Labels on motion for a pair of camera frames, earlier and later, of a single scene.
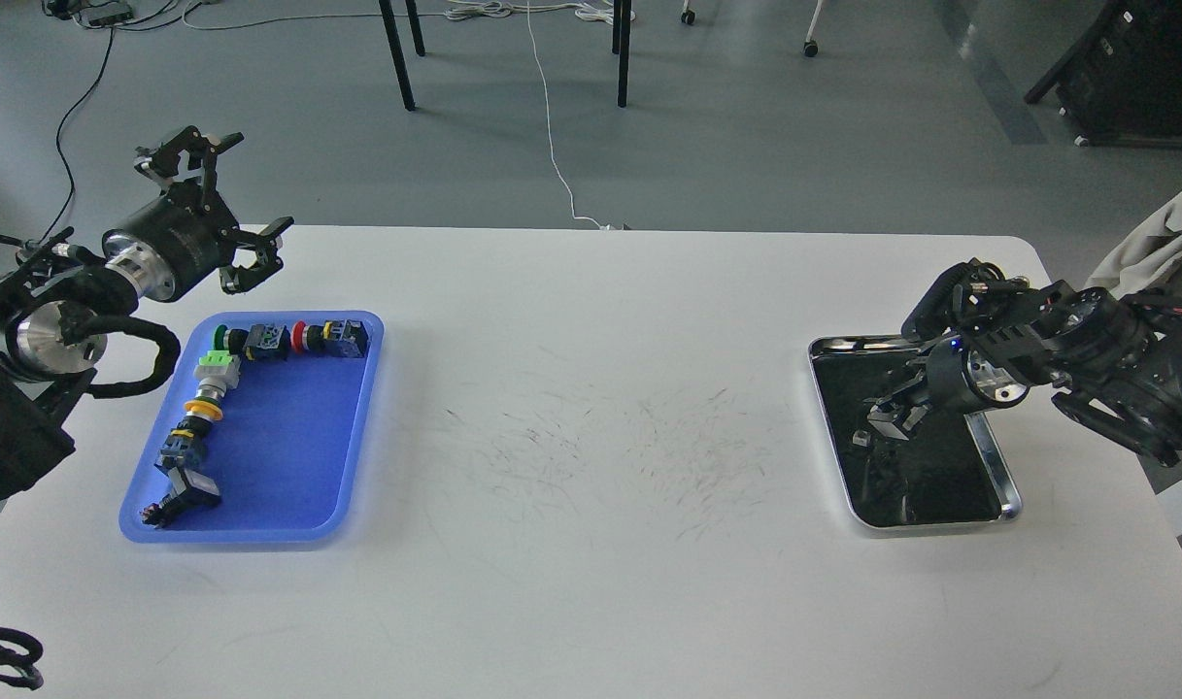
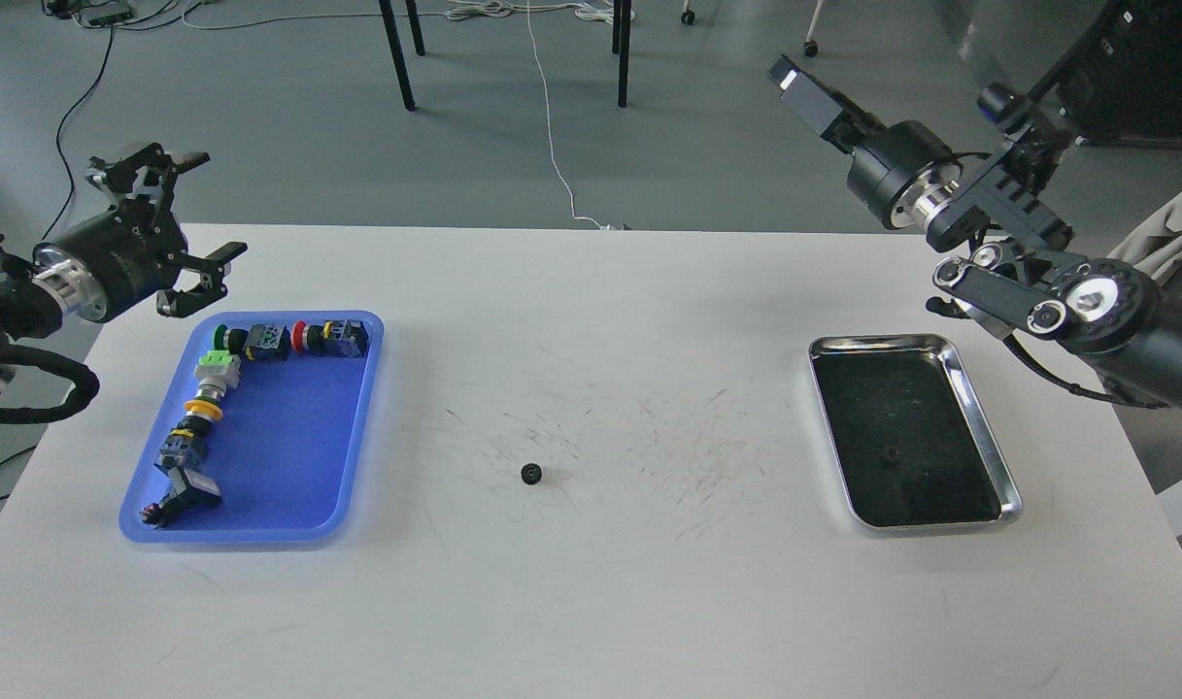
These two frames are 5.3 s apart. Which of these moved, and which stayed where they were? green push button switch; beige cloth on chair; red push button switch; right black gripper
Moved: right black gripper
Stayed: green push button switch; red push button switch; beige cloth on chair
